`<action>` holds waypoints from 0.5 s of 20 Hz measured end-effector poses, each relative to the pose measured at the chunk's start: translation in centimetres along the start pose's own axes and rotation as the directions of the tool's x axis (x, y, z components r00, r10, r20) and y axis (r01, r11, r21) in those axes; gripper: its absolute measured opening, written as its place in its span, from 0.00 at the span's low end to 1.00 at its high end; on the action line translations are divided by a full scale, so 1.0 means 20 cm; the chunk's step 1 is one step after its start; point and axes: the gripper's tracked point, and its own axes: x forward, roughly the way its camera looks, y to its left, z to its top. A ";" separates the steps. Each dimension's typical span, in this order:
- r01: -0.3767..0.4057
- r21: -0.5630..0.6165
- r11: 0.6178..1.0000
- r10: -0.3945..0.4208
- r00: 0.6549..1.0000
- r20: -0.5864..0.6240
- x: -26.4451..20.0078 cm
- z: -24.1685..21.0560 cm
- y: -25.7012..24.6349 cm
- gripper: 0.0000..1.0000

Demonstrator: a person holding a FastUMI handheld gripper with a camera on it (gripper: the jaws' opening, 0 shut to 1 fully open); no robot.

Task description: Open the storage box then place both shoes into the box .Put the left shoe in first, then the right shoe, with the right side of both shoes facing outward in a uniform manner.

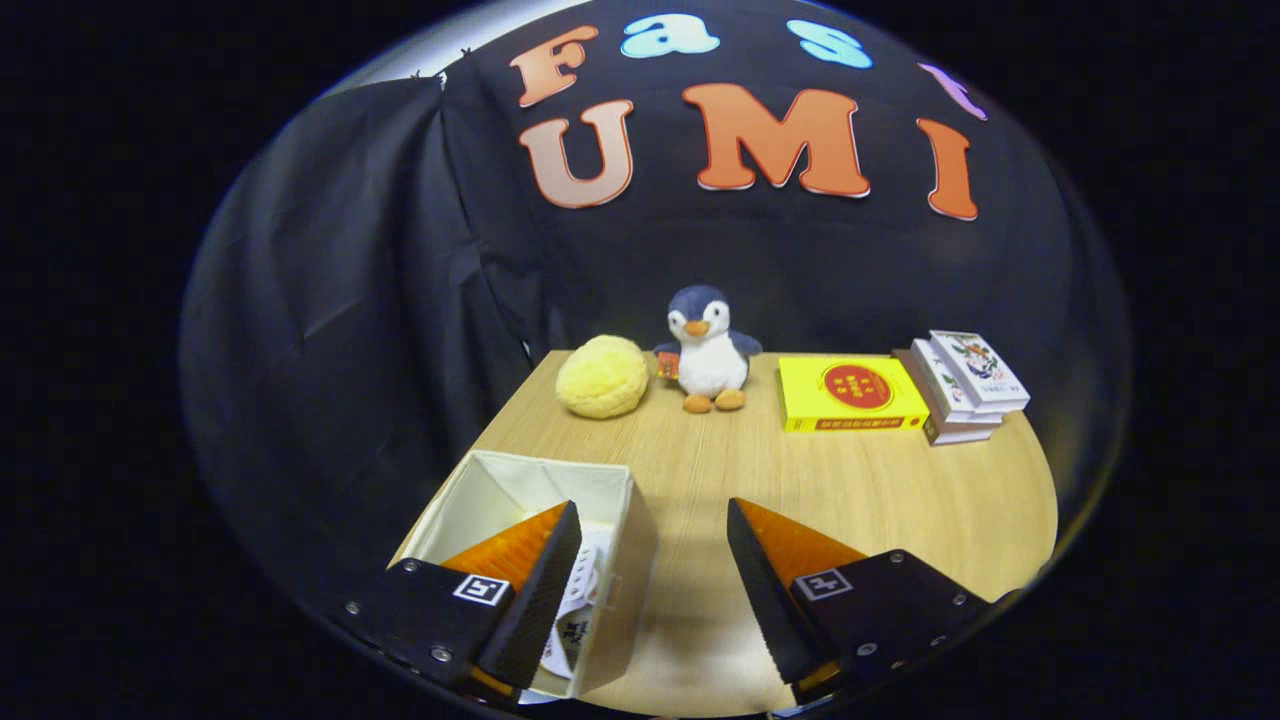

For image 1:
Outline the white canvas shoe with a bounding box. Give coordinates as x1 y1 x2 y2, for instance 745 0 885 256
540 522 615 683

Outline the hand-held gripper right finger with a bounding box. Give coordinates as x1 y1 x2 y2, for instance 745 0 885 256
725 497 1011 706

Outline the yellow bun plush toy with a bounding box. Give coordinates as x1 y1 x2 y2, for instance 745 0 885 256
555 335 651 420

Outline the brown cover book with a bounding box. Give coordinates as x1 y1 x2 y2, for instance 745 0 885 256
892 348 993 446

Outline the penguin plush toy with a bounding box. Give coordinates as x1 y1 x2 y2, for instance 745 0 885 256
652 285 763 414

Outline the brown fabric storage box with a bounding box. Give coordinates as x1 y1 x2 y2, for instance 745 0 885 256
390 450 659 701

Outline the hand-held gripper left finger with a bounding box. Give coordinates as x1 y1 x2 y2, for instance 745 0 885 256
340 500 584 701

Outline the yellow book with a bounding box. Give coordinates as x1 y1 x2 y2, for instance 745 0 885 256
777 355 932 433

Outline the white illustrated cover book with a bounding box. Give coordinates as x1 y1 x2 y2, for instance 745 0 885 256
929 330 1031 414

